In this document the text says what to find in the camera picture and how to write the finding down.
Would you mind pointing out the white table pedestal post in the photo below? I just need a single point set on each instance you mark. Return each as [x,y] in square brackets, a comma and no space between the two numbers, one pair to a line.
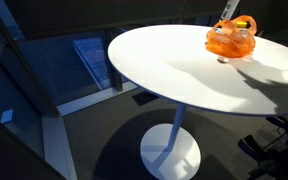
[177,126]

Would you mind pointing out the orange plastic bag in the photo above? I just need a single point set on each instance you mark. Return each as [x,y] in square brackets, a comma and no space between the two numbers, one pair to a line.
[229,43]

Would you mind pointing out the white round table base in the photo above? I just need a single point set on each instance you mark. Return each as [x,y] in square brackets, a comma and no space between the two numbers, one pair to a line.
[180,160]

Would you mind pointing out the blue padded equipment foot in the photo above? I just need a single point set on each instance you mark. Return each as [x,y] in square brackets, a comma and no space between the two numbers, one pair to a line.
[249,146]

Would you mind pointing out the dark square floor hatch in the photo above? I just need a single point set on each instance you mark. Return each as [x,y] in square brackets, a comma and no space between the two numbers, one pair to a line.
[145,98]

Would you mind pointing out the small yellow object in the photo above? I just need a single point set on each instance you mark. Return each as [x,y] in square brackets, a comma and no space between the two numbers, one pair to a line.
[241,24]

